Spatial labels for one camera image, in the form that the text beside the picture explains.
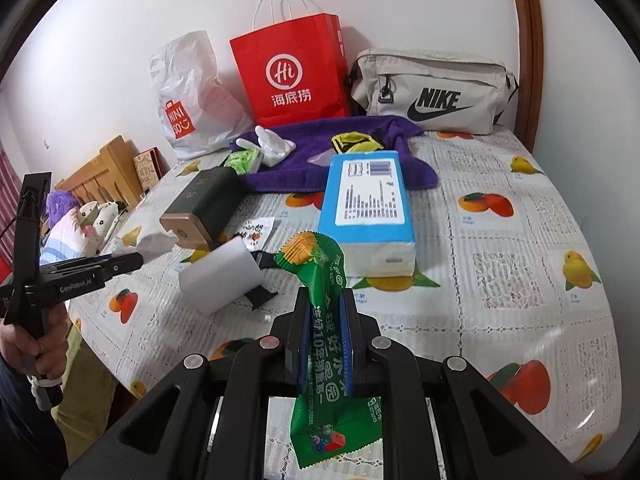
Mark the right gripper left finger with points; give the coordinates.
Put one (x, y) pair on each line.
(297, 344)

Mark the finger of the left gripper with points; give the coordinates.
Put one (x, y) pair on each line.
(122, 264)

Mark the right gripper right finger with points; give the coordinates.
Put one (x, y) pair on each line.
(363, 376)

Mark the green snack packet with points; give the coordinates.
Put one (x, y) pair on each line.
(327, 420)

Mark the small white sauce packet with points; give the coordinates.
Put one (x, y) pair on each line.
(255, 232)

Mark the green wet wipes pack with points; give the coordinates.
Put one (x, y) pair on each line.
(244, 162)

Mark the yellow black glove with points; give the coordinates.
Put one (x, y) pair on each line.
(355, 142)

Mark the person's left hand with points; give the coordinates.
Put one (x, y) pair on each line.
(49, 350)

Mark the white plush toy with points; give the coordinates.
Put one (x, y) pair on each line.
(82, 232)

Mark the purple plush toy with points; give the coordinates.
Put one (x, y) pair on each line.
(58, 204)

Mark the wooden headboard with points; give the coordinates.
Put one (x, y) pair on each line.
(108, 177)

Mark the white foam block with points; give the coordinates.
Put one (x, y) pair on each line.
(219, 278)

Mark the brown patterned book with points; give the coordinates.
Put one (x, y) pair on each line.
(150, 168)

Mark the dark green gold box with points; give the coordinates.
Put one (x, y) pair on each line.
(199, 214)

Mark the blue tissue pack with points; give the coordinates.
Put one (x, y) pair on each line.
(366, 211)

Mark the fruit print tablecloth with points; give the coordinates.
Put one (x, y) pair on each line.
(504, 278)

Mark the white Miniso plastic bag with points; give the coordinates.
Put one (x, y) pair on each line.
(199, 116)

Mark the red Haidilao paper bag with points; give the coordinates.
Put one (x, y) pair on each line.
(294, 70)

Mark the grey Nike waist bag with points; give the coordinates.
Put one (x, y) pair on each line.
(435, 90)

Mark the wooden door frame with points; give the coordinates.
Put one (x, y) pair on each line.
(531, 68)

